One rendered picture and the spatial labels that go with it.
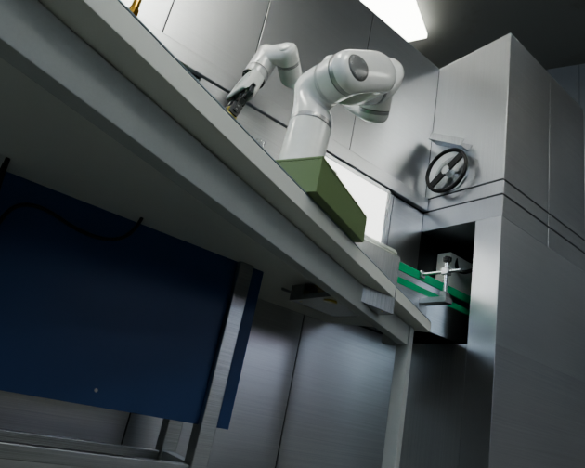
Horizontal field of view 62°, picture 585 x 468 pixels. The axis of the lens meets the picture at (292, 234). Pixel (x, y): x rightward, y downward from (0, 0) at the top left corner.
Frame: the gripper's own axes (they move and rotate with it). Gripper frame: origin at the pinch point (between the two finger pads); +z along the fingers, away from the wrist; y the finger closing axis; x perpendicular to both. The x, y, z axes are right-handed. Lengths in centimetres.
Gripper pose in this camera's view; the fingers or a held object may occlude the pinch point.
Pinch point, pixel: (231, 111)
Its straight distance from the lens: 149.6
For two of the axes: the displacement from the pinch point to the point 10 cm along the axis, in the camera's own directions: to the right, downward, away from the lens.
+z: -3.9, 7.9, -4.7
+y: 6.1, -1.6, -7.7
